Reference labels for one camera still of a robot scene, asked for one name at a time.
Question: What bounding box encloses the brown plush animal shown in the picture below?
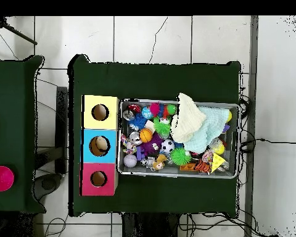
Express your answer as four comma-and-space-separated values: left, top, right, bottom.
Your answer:
151, 154, 168, 172

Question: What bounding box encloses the cream waffle cloth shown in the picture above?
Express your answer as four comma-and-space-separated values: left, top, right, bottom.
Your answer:
170, 92, 207, 144

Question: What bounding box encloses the silver mesh bin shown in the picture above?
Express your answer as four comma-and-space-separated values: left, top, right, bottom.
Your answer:
117, 98, 242, 179

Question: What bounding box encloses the wooden box with three holes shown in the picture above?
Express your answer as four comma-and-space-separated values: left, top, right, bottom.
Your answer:
80, 94, 120, 197

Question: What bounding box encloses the orange basketball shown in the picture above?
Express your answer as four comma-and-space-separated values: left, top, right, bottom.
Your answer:
139, 127, 154, 143

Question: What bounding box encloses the green spiky monster with eyes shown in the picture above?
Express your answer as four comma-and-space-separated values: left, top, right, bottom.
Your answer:
152, 115, 172, 139

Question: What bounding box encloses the blue spiky ball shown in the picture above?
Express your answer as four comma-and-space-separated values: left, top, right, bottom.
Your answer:
128, 112, 149, 130

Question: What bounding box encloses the multicolour spiky caterpillar toy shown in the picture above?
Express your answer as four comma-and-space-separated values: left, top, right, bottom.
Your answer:
149, 102, 178, 119

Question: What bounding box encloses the small soccer ball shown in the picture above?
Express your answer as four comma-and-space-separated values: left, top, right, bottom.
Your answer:
160, 139, 175, 154

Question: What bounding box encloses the silver robot toy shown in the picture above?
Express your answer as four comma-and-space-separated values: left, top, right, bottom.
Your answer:
140, 156, 157, 168

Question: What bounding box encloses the white baseball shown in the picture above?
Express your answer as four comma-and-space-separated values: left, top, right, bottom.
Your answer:
123, 154, 138, 168

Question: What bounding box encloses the light blue waffle cloth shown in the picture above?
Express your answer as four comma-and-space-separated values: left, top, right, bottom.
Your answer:
183, 106, 231, 154

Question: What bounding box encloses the yellow cheese wedge toy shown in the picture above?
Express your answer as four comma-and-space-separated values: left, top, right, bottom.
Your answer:
210, 152, 226, 173

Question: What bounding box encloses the black upright panel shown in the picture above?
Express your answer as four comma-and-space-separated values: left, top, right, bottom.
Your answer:
55, 86, 68, 175

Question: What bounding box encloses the grey round base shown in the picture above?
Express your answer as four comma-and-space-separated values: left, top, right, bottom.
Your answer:
34, 172, 62, 201

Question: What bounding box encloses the dark green side tablecloth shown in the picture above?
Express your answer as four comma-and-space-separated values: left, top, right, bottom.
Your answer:
0, 55, 47, 214

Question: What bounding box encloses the pink bowl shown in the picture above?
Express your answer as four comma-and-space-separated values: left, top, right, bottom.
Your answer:
0, 165, 15, 192

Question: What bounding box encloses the black tripod leg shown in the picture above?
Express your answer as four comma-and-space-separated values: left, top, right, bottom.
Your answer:
0, 17, 38, 46

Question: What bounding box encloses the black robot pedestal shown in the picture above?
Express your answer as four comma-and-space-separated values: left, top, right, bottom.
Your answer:
121, 212, 181, 237

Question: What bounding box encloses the black floor cable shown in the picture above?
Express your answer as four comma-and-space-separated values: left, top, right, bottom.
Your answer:
240, 138, 296, 154

